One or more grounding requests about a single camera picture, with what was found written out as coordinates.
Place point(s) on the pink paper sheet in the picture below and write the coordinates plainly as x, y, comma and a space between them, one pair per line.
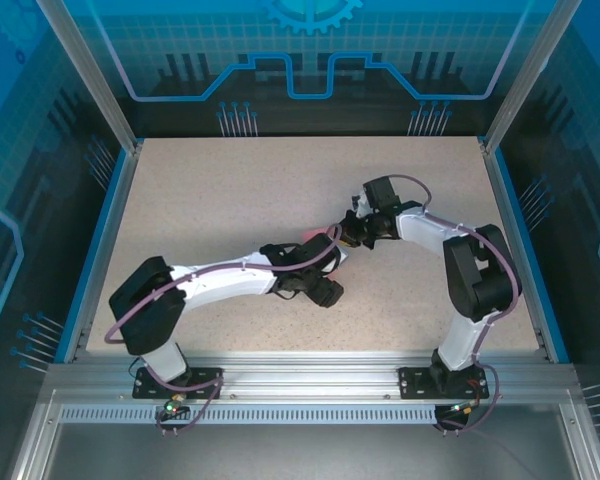
315, 233

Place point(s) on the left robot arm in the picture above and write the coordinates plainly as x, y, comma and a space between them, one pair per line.
220, 285

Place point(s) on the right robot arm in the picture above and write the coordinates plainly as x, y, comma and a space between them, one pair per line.
480, 280

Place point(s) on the aluminium cross rail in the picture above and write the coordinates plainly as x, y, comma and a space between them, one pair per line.
305, 370

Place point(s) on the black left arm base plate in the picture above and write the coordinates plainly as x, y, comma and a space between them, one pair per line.
205, 374

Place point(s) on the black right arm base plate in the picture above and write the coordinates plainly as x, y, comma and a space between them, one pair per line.
415, 382

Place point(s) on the aluminium frame post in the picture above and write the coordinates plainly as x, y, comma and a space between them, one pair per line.
520, 85
100, 100

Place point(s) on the aluminium lower frame beam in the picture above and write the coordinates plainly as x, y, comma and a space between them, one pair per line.
587, 440
35, 440

